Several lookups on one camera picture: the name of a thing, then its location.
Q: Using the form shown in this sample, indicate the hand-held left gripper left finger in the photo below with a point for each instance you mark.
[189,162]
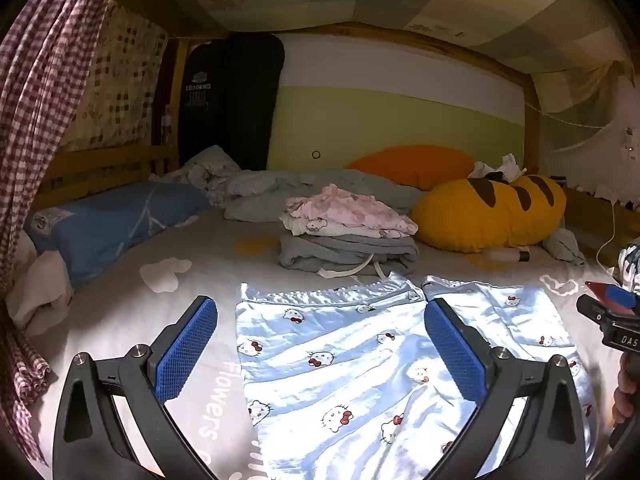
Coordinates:
[187,347]

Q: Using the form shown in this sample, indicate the light blue satin cat-print pants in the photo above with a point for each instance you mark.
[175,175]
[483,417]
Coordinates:
[350,360]

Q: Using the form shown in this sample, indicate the red checkered curtain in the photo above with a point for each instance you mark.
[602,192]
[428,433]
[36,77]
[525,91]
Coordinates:
[30,85]

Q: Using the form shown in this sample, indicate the white floral printed quilt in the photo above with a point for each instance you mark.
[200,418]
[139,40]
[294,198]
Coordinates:
[200,170]

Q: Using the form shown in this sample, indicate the crumpled white clothes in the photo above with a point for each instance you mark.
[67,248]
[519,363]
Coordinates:
[507,165]

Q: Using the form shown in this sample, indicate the grey-green cloth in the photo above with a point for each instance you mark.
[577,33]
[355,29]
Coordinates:
[562,247]

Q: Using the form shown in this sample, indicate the striped clothing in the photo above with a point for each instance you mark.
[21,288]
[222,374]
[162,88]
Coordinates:
[631,260]

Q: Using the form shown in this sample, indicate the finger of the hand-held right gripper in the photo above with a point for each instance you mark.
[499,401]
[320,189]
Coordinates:
[620,296]

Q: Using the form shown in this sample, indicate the small clear bottle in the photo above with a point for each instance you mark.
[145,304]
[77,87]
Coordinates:
[166,122]

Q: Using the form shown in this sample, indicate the orange pillow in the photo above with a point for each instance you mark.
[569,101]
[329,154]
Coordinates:
[415,165]

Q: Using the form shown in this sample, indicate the white cloth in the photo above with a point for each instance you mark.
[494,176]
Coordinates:
[40,295]

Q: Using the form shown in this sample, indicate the folded grey sweatpants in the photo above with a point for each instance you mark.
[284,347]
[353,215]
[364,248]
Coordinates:
[340,252]

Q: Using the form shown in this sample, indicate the yellow striped plush pillow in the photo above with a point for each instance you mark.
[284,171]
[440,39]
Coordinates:
[475,220]

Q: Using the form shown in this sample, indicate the white bottle with black cap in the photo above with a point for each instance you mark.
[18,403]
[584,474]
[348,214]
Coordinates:
[500,256]

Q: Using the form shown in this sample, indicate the blue pillow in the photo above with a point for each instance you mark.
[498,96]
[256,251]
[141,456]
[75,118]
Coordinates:
[100,230]

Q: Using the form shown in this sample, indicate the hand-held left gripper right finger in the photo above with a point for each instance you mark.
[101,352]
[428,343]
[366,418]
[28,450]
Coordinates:
[452,355]

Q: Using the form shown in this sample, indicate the folded pink clothes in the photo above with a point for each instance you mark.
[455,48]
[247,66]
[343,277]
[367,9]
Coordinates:
[345,207]

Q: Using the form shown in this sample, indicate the pale yellow net curtain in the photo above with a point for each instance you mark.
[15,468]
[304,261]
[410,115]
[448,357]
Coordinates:
[575,85]

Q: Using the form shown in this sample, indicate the person's right hand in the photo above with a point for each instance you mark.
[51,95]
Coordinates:
[627,395]

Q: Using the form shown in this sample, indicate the patchwork floral curtain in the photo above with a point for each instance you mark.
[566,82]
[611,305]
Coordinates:
[115,85]

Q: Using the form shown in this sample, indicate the grey-blue blanket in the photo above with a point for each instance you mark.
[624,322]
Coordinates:
[260,195]

